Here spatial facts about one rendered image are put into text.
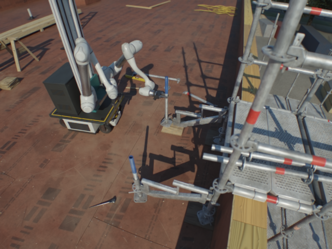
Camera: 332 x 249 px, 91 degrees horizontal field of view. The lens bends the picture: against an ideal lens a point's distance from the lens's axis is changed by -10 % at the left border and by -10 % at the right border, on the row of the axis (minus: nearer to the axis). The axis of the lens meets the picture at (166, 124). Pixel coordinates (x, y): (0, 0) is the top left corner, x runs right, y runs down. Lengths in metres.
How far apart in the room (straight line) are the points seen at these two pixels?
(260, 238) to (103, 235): 1.42
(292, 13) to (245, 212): 1.19
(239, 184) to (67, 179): 1.95
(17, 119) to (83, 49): 2.31
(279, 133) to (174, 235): 1.41
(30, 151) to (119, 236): 1.81
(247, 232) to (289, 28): 1.17
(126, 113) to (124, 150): 0.76
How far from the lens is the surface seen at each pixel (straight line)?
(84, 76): 2.03
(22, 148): 3.25
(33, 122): 3.61
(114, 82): 2.26
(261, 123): 1.98
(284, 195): 1.58
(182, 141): 2.59
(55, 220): 2.37
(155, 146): 2.53
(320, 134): 2.24
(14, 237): 2.54
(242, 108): 2.08
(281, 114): 2.21
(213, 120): 2.40
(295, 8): 0.72
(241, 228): 1.41
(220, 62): 4.79
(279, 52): 0.76
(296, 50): 0.77
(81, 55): 1.88
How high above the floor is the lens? 1.98
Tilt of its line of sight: 45 degrees down
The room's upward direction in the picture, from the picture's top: straight up
